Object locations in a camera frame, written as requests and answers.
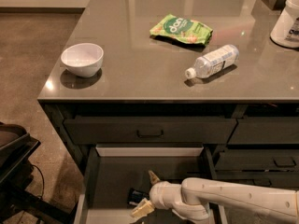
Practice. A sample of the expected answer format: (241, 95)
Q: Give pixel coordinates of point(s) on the closed top drawer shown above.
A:
(96, 130)

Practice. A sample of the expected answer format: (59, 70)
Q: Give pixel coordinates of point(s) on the white canister with label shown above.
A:
(286, 30)

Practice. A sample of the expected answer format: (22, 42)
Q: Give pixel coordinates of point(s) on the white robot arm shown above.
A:
(191, 199)

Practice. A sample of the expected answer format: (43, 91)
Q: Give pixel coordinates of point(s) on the dark blue rxbar wrapper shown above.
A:
(136, 196)

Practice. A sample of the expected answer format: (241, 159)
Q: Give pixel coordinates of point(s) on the right cabinet drawers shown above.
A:
(263, 148)

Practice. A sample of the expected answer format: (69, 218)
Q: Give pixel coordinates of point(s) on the black top drawer handle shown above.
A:
(141, 135)

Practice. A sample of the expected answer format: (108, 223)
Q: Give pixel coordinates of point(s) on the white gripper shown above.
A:
(159, 195)

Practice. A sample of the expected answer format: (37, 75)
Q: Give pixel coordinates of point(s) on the white ceramic bowl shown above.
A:
(83, 59)

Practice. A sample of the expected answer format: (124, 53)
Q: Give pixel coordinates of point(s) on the green snack bag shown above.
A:
(183, 30)

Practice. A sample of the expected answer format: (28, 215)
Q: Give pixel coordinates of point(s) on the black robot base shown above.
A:
(16, 146)

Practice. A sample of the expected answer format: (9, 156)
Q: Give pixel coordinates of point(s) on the open middle drawer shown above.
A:
(113, 170)

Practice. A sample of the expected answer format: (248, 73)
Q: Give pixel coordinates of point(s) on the clear plastic water bottle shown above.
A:
(213, 62)

